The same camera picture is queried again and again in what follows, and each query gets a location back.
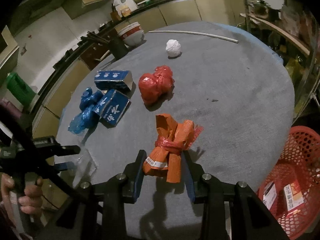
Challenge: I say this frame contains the orange mesh bag bundle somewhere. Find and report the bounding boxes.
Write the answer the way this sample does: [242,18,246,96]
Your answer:
[143,114,203,184]

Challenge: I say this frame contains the blue carton white characters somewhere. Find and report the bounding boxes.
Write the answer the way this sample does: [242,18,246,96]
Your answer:
[93,89,130,126]

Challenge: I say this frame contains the blue plastic bag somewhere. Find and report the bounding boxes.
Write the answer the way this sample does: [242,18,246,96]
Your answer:
[68,87,104,134]

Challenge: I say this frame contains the red plastic bag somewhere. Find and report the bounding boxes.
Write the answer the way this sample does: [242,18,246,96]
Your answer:
[138,65,174,106]

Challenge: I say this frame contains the blue carton with circles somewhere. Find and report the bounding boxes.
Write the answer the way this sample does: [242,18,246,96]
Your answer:
[94,70,133,94]

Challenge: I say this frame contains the metal kitchen shelf rack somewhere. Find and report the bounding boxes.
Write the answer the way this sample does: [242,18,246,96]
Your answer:
[242,0,319,120]

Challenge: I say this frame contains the left hand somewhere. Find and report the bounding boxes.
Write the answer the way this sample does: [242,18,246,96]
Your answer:
[1,173,43,220]

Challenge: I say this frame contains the green thermos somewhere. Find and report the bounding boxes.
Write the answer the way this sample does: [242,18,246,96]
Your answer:
[5,72,36,107]

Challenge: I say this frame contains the red plastic basket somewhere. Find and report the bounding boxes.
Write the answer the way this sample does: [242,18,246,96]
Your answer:
[258,126,319,239]

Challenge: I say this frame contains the small orange box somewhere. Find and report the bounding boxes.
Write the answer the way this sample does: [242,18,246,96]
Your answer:
[283,180,304,212]

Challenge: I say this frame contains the black chopstick holder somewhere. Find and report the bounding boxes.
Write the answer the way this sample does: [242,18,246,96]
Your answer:
[80,31,129,60]

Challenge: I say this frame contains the white crumpled paper ball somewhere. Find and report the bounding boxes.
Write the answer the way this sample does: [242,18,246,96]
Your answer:
[165,39,182,57]

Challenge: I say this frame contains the red white bowl stack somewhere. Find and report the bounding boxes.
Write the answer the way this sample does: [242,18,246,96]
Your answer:
[118,22,144,47]

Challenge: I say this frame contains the white thin rod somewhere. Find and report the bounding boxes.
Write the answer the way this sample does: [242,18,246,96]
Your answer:
[149,30,239,43]

